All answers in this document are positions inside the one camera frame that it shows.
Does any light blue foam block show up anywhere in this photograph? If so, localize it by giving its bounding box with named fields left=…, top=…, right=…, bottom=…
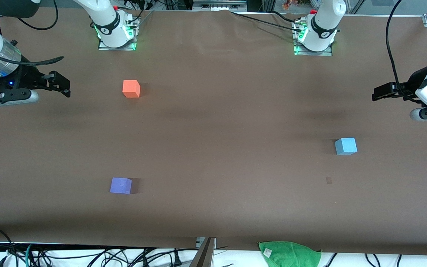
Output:
left=334, top=138, right=358, bottom=156

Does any orange foam block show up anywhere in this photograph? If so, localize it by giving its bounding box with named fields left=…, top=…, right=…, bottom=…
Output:
left=122, top=80, right=141, bottom=98

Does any purple foam block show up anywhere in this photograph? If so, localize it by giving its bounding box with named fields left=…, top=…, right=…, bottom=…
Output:
left=110, top=177, right=133, bottom=195

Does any brown table cover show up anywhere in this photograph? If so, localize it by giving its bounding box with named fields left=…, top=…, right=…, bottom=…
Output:
left=0, top=6, right=427, bottom=256

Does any silver box with ports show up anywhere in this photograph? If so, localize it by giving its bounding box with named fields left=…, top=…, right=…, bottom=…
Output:
left=193, top=0, right=248, bottom=11

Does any green microfiber cloth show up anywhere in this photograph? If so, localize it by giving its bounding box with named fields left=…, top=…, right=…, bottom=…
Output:
left=258, top=241, right=322, bottom=267

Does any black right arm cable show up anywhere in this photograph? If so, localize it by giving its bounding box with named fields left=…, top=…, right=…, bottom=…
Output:
left=0, top=0, right=65, bottom=68

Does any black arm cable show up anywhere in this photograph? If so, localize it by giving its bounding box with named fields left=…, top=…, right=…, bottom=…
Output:
left=0, top=0, right=65, bottom=68
left=385, top=0, right=421, bottom=101

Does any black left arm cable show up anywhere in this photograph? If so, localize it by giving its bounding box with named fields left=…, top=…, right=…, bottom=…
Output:
left=385, top=0, right=421, bottom=101

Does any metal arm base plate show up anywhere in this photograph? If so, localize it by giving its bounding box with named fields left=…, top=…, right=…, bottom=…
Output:
left=98, top=14, right=140, bottom=51
left=292, top=20, right=333, bottom=57

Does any black cable across cover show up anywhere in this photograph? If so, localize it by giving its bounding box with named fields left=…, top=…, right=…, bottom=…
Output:
left=229, top=10, right=303, bottom=32

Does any teal cable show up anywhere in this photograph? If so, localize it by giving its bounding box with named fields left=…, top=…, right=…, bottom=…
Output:
left=25, top=244, right=35, bottom=267

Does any black power plug cable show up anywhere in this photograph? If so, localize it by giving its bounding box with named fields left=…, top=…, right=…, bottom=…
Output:
left=169, top=248, right=183, bottom=266

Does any grey metal post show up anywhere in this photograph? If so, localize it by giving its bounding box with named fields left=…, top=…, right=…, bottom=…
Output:
left=191, top=237, right=216, bottom=267

